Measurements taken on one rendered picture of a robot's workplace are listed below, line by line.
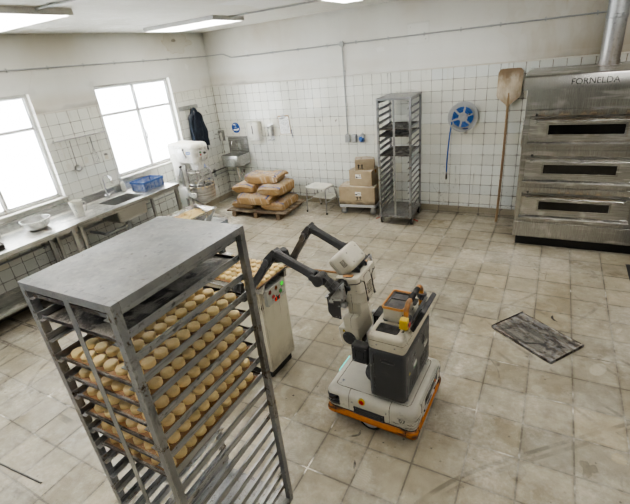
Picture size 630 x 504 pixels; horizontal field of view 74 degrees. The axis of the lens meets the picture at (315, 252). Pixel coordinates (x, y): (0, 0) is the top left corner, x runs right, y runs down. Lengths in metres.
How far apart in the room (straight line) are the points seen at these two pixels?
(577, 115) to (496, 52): 1.56
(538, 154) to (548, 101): 0.58
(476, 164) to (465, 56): 1.48
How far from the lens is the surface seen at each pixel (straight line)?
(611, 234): 5.86
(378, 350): 2.75
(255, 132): 7.94
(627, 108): 5.49
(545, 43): 6.41
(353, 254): 2.74
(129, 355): 1.43
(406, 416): 2.95
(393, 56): 6.75
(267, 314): 3.32
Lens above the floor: 2.40
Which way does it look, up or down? 25 degrees down
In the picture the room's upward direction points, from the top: 6 degrees counter-clockwise
